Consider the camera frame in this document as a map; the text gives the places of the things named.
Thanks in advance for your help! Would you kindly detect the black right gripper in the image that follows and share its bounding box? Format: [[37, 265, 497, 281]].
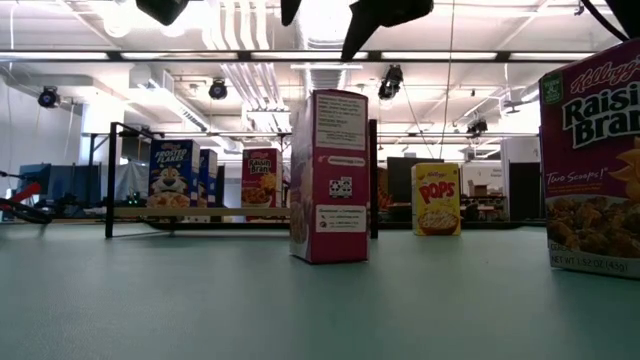
[[135, 0, 304, 28]]

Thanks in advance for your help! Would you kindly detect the pink Raisin Bran box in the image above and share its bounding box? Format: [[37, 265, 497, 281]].
[[289, 88, 371, 265], [241, 147, 284, 209], [538, 38, 640, 280]]

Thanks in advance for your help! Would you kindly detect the yellow Corn Pops box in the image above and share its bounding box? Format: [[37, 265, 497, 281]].
[[410, 162, 462, 237]]

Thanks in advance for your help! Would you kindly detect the black ceiling spotlight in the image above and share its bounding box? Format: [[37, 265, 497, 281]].
[[208, 78, 229, 101], [378, 63, 405, 101], [37, 85, 61, 110]]

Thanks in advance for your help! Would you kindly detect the black cabinet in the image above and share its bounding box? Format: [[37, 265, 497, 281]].
[[387, 156, 414, 204]]

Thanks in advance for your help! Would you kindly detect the orange patterned cloth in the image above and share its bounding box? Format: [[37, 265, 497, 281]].
[[377, 167, 390, 211]]

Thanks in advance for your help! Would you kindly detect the black overhead rig beam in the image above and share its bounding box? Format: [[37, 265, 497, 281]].
[[0, 48, 640, 63]]

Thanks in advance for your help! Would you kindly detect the black upright panel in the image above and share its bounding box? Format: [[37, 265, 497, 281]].
[[514, 161, 541, 221]]

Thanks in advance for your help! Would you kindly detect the grey cloth cover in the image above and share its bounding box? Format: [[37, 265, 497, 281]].
[[112, 162, 151, 204]]

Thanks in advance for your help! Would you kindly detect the green table mat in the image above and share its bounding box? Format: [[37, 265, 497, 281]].
[[0, 222, 640, 360]]

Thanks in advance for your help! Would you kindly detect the red and black equipment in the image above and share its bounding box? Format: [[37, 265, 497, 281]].
[[0, 169, 54, 225]]

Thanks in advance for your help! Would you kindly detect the white ceiling duct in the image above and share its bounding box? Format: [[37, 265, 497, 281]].
[[294, 0, 366, 89]]

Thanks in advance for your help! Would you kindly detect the black metal shelf frame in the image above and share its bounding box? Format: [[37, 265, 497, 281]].
[[103, 121, 380, 240]]

